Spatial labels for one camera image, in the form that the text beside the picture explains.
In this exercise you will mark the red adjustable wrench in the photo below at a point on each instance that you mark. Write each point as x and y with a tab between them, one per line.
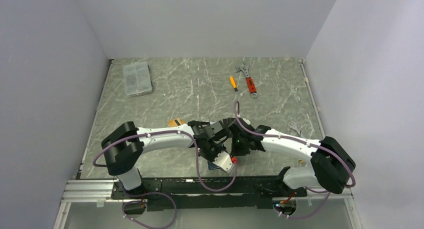
244	68

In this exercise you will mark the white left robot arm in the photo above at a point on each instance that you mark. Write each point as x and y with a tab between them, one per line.
123	147

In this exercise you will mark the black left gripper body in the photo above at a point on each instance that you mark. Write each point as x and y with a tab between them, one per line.
210	151

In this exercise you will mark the gold card stack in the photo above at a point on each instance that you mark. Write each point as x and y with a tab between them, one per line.
175	122

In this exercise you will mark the clear plastic screw box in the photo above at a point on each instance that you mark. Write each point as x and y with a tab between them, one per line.
137	79

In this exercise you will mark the blue leather card holder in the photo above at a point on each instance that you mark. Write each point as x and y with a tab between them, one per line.
212	166

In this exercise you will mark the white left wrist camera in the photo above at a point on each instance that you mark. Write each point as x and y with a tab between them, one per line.
226	163

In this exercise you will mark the orange screwdriver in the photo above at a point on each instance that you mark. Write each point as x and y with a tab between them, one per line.
234	85

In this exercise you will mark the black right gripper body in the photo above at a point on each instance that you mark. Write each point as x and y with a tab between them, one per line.
238	147

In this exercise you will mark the black card stack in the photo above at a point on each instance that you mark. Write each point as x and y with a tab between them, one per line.
227	122

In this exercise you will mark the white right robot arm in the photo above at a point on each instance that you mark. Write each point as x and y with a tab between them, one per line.
327	164

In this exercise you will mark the silver open-end wrench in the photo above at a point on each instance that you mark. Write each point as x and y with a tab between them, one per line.
294	126

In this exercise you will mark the black base frame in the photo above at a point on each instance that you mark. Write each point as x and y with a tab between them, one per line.
165	193

